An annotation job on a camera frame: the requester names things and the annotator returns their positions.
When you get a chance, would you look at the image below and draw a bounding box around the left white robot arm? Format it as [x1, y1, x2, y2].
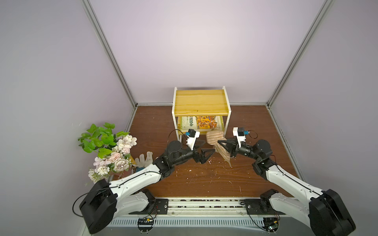
[79, 141, 215, 235]

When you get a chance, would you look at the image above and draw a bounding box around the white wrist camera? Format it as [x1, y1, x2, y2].
[232, 127, 250, 147]
[185, 129, 200, 150]

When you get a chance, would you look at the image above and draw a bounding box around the left small circuit board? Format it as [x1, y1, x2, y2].
[137, 218, 155, 234]

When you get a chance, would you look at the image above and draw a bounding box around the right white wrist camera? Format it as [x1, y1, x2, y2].
[232, 127, 250, 147]

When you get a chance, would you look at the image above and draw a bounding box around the white metal yellow wood bookshelf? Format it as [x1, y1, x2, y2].
[172, 87, 231, 134]

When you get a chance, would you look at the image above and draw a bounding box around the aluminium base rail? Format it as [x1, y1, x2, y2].
[110, 197, 307, 232]

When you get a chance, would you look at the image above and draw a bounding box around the white work glove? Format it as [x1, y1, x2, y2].
[135, 151, 153, 169]

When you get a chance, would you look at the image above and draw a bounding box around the right small circuit board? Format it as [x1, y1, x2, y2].
[262, 217, 279, 233]

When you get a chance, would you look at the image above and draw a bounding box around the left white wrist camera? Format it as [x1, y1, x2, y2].
[185, 129, 200, 150]

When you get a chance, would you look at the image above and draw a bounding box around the small circuit board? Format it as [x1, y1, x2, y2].
[262, 217, 279, 233]
[137, 218, 155, 234]

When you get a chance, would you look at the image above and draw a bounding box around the artificial flower bouquet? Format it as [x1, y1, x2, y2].
[77, 123, 137, 183]

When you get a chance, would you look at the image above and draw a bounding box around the illustrated picture book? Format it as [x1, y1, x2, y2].
[179, 116, 224, 132]

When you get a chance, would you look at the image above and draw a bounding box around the beige striped cloth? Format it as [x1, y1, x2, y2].
[206, 130, 232, 167]

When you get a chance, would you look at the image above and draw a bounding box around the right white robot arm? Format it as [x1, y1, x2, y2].
[218, 138, 356, 236]

